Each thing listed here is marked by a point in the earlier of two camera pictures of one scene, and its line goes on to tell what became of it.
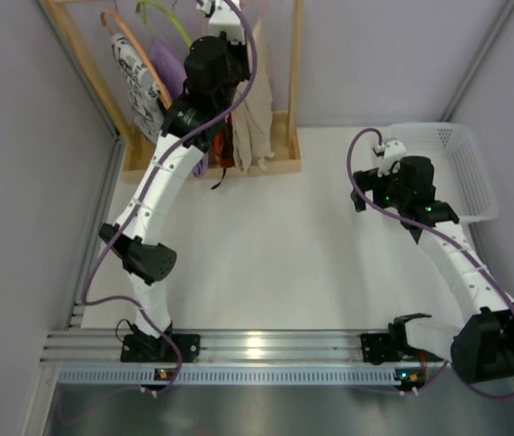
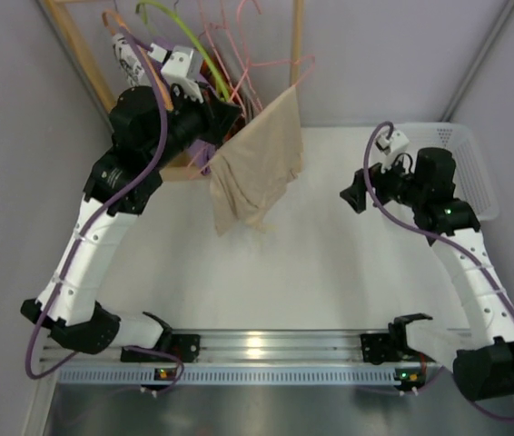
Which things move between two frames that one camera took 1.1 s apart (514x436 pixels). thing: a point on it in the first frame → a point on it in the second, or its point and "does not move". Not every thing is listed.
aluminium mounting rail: x=217 y=346 does not move
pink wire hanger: x=263 y=9 → x=259 y=64
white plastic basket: x=461 y=175 does not move
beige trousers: x=252 y=123 → x=250 y=173
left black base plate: x=145 y=348 does not move
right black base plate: x=379 y=348 does not move
